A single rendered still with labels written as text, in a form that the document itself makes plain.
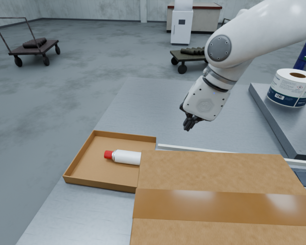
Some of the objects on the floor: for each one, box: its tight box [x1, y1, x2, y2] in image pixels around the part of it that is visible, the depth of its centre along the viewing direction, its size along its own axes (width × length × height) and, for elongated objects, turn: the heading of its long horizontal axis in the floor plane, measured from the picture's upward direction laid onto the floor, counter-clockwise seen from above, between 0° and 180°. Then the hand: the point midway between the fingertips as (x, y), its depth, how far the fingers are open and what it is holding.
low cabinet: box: [167, 2, 222, 35], centre depth 741 cm, size 193×238×90 cm
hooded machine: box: [170, 0, 193, 46], centre depth 521 cm, size 65×58×129 cm
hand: (188, 123), depth 55 cm, fingers closed
